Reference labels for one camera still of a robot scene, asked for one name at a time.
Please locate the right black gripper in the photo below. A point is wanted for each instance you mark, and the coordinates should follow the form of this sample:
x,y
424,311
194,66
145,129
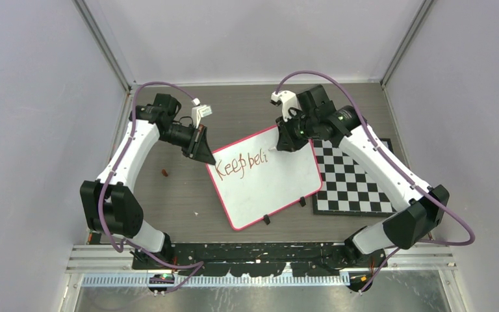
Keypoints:
x,y
286,142

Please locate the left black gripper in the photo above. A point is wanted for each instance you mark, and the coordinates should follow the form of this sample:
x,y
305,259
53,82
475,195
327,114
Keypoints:
x,y
203,151

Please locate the pink framed whiteboard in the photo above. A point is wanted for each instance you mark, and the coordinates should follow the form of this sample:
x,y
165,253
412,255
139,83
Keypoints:
x,y
251,181

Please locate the black white checkerboard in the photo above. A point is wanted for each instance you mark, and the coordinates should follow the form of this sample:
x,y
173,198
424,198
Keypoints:
x,y
346,188

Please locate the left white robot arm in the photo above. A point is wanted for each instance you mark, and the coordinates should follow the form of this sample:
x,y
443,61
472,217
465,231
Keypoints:
x,y
108,201

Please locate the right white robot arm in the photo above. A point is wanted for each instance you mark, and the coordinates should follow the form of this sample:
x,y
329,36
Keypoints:
x,y
312,115

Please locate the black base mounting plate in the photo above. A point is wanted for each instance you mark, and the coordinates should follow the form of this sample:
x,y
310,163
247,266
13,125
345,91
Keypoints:
x,y
305,259

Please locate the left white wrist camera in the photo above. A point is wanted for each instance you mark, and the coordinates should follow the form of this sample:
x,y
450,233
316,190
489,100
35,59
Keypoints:
x,y
199,111

